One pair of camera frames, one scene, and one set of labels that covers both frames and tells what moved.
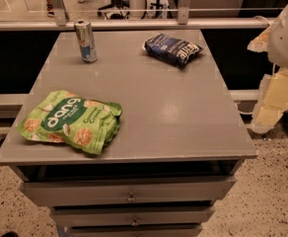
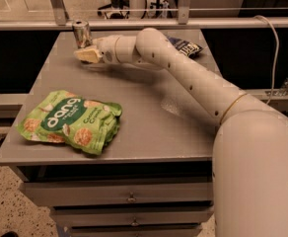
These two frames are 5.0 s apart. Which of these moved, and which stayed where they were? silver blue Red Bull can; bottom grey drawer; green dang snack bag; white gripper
Moved: white gripper
Stayed: silver blue Red Bull can; bottom grey drawer; green dang snack bag
